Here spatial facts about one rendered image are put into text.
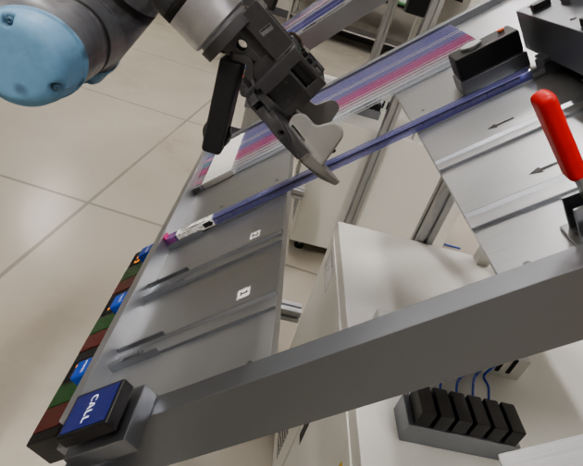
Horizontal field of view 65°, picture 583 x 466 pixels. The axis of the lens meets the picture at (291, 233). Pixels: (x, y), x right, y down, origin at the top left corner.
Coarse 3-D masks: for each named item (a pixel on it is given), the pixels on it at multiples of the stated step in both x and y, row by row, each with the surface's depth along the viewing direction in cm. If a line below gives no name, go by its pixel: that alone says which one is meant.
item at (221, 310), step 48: (240, 192) 70; (288, 192) 61; (192, 240) 64; (240, 240) 56; (192, 288) 52; (240, 288) 47; (144, 336) 49; (192, 336) 45; (240, 336) 41; (144, 384) 42
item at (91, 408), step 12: (84, 396) 37; (96, 396) 36; (108, 396) 35; (84, 408) 35; (96, 408) 35; (108, 408) 34; (72, 420) 35; (84, 420) 34; (96, 420) 33; (60, 432) 34
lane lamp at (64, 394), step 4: (68, 384) 51; (72, 384) 51; (60, 388) 51; (64, 388) 51; (68, 388) 50; (72, 388) 50; (56, 392) 51; (60, 392) 51; (64, 392) 50; (68, 392) 50; (72, 392) 49; (56, 396) 50; (60, 396) 50; (64, 396) 50; (68, 396) 49; (52, 400) 50; (56, 400) 50; (60, 400) 49; (64, 400) 49; (68, 400) 49; (52, 404) 50; (56, 404) 49; (48, 408) 49
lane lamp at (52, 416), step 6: (66, 402) 48; (54, 408) 49; (60, 408) 48; (48, 414) 48; (54, 414) 48; (60, 414) 47; (42, 420) 48; (48, 420) 47; (54, 420) 47; (42, 426) 47; (48, 426) 46; (54, 426) 46; (36, 432) 47
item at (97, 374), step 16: (192, 176) 82; (192, 192) 79; (176, 208) 72; (176, 224) 70; (160, 240) 64; (160, 256) 63; (144, 272) 58; (144, 288) 57; (128, 304) 53; (128, 320) 52; (112, 336) 49; (128, 336) 51; (96, 352) 47; (112, 352) 48; (96, 368) 45; (80, 384) 44; (96, 384) 44; (64, 416) 40
